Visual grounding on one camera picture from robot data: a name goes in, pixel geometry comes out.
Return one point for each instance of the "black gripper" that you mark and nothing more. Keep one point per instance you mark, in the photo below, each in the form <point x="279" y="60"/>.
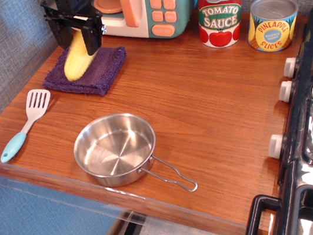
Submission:
<point x="61" y="14"/>

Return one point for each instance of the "yellow toy corn cob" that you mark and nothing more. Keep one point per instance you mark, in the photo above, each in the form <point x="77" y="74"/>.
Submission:
<point x="78" y="60"/>

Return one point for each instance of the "purple folded towel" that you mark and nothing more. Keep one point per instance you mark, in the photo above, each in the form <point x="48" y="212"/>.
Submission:
<point x="97" y="79"/>

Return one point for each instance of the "teal toy microwave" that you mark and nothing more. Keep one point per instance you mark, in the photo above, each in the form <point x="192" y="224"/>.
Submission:
<point x="145" y="18"/>

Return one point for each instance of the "small steel saucepan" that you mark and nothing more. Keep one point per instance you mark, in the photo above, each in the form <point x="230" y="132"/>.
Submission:
<point x="118" y="149"/>

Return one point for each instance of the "tomato sauce can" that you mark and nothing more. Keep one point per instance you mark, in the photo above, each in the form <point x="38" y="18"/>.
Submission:
<point x="219" y="22"/>

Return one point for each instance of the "pineapple slices can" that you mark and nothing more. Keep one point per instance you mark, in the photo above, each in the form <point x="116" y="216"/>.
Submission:
<point x="272" y="24"/>

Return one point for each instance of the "clear acrylic table guard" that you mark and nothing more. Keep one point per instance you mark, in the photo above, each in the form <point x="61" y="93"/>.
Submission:
<point x="52" y="165"/>

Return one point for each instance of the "white stove knob top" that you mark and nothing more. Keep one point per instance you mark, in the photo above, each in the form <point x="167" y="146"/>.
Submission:
<point x="289" y="67"/>

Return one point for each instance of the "white stove knob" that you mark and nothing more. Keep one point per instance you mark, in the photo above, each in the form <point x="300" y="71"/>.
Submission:
<point x="285" y="91"/>
<point x="275" y="145"/>
<point x="289" y="67"/>

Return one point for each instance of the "white stove knob middle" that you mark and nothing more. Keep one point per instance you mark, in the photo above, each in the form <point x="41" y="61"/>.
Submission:
<point x="285" y="91"/>

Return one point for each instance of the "white stove knob bottom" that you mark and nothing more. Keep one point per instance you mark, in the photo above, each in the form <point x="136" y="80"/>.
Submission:
<point x="275" y="145"/>

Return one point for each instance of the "white spatula teal handle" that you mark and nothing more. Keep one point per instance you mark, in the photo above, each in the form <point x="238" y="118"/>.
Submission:
<point x="37" y="102"/>

